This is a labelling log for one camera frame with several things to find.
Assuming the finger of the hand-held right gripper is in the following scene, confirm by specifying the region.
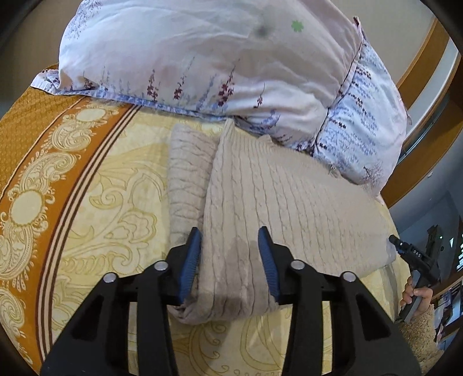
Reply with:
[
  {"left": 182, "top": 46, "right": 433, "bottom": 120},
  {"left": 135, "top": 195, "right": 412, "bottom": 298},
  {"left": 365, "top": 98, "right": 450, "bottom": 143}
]
[{"left": 388, "top": 234, "right": 407, "bottom": 254}]

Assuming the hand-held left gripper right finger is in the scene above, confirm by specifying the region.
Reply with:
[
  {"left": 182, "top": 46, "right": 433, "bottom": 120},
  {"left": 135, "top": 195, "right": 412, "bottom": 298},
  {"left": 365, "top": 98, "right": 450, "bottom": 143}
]
[{"left": 258, "top": 226, "right": 422, "bottom": 376}]

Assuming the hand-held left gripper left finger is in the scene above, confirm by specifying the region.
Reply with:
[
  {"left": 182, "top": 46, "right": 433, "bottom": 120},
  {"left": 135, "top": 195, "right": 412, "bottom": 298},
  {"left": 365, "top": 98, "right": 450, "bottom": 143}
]
[{"left": 40, "top": 227, "right": 203, "bottom": 376}]

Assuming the beige cable-knit sweater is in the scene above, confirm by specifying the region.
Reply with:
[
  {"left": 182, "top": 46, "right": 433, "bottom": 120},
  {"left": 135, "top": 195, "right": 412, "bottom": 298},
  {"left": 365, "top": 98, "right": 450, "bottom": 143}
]
[{"left": 167, "top": 119, "right": 396, "bottom": 325}]

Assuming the person's right forearm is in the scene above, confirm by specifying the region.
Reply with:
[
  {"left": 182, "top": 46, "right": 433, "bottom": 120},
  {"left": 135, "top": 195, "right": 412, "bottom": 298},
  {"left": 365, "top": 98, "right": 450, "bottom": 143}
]
[{"left": 396, "top": 303, "right": 440, "bottom": 364}]

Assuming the person's right hand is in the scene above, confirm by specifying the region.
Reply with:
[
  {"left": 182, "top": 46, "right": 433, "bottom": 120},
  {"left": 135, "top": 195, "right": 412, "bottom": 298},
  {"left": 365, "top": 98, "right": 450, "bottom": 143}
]
[{"left": 400, "top": 277, "right": 434, "bottom": 312}]

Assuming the dark shelf unit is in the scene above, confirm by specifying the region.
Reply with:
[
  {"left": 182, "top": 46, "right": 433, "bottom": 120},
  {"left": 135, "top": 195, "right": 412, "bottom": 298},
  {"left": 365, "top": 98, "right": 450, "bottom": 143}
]
[{"left": 425, "top": 222, "right": 463, "bottom": 348}]

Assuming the blue floral pillow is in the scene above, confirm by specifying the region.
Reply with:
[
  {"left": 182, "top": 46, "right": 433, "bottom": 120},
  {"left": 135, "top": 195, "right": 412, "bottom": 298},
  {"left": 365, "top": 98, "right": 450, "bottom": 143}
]
[{"left": 289, "top": 16, "right": 413, "bottom": 198}]

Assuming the yellow orange patterned bedsheet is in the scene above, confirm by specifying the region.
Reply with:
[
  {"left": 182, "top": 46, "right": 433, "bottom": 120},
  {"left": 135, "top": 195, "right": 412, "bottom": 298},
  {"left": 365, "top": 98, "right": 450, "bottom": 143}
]
[{"left": 0, "top": 64, "right": 413, "bottom": 376}]

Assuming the wooden headboard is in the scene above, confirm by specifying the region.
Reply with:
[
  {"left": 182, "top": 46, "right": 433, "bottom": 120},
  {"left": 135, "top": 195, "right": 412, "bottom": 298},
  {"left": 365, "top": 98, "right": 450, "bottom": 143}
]
[{"left": 381, "top": 16, "right": 463, "bottom": 208}]

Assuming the white floral pillow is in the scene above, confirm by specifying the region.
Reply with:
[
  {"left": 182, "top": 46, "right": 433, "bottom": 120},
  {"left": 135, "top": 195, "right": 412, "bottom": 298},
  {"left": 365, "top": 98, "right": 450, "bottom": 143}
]
[{"left": 31, "top": 0, "right": 364, "bottom": 145}]

